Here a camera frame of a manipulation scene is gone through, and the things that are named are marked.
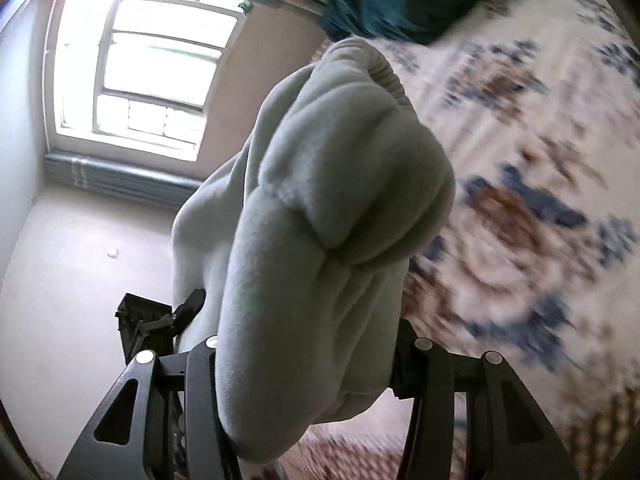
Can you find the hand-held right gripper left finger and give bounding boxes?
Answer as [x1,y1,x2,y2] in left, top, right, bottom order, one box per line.
[57,335,241,480]

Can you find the white framed window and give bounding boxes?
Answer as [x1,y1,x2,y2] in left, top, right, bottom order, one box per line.
[42,0,251,163]

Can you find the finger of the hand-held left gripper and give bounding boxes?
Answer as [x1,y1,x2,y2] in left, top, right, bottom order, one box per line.
[171,289,206,337]

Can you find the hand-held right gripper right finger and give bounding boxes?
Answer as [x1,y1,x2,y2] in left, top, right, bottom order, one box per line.
[390,320,581,480]

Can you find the grey wall radiator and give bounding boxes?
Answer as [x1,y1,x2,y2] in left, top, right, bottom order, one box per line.
[44,152,202,211]

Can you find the patterned red carpet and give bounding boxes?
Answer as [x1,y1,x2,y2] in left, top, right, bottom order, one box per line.
[277,405,418,480]

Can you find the light grey fleece pants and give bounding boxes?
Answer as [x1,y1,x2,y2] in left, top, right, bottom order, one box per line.
[170,35,457,480]

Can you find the floral printed blanket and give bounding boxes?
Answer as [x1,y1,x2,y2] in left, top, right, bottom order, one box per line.
[310,0,640,461]

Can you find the dark teal garment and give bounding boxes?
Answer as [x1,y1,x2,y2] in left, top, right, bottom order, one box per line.
[317,0,543,46]

